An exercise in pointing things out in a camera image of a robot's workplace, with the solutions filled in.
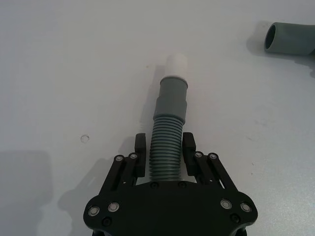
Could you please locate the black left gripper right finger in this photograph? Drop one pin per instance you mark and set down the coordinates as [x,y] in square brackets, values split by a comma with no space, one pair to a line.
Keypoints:
[190,157]

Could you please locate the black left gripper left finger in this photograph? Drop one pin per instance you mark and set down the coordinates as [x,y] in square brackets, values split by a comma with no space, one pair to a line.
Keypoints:
[139,157]

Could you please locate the grey plastic pipe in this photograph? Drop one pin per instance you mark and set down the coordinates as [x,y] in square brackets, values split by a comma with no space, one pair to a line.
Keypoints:
[290,39]

